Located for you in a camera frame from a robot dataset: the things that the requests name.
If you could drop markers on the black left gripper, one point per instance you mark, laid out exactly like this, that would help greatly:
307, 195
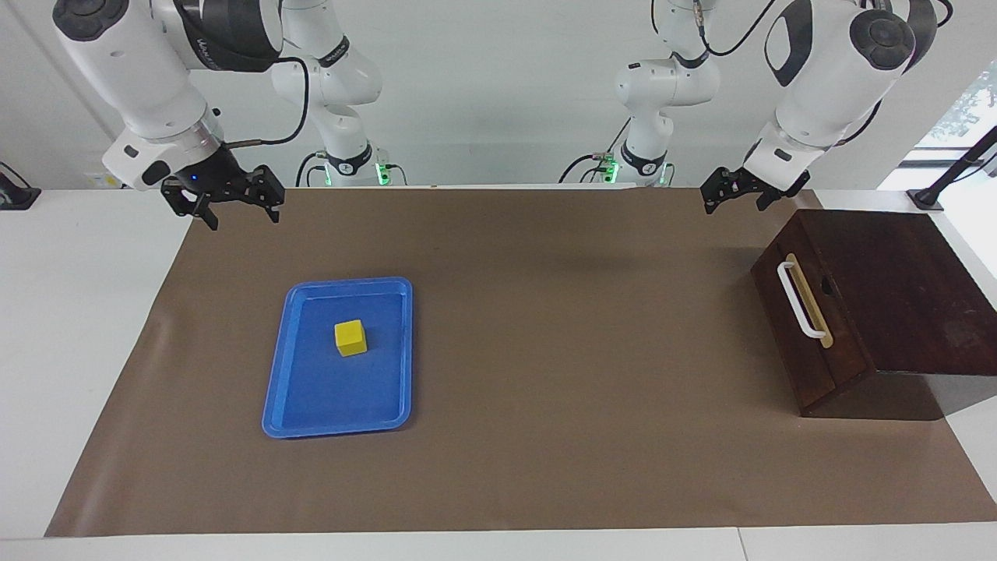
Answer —
767, 184

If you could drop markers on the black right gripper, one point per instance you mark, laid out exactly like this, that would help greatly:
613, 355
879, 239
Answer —
214, 178

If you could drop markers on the yellow cube block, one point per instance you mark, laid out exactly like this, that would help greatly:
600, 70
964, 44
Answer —
350, 338

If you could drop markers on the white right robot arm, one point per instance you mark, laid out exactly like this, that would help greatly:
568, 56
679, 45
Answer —
140, 70

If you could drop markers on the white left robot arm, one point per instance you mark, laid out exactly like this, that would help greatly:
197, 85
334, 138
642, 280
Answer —
826, 86

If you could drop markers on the dark wooden drawer cabinet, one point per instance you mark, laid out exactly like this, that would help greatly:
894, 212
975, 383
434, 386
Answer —
911, 288

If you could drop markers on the blue plastic tray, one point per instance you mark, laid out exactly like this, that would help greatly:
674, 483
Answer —
311, 389

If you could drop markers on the black clamp stand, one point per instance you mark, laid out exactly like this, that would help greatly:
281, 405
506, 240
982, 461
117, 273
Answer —
954, 167

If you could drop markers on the brown paper table mat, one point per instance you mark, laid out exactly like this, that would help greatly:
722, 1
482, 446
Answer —
545, 351

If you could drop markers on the yellow wall label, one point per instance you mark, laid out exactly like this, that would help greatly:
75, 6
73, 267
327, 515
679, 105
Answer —
110, 180

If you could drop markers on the black table mount bracket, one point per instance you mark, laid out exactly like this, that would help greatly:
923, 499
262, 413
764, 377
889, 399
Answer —
15, 193

